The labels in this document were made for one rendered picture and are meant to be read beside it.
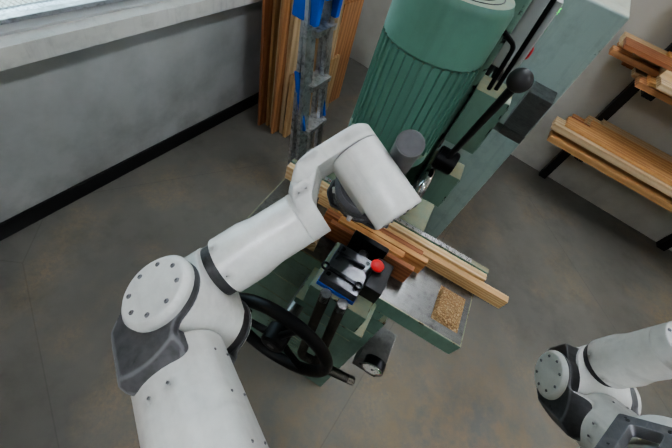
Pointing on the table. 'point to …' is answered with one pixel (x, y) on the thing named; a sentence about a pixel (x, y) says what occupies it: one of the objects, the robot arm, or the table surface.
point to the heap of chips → (448, 309)
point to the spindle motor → (430, 49)
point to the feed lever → (444, 161)
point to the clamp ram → (367, 246)
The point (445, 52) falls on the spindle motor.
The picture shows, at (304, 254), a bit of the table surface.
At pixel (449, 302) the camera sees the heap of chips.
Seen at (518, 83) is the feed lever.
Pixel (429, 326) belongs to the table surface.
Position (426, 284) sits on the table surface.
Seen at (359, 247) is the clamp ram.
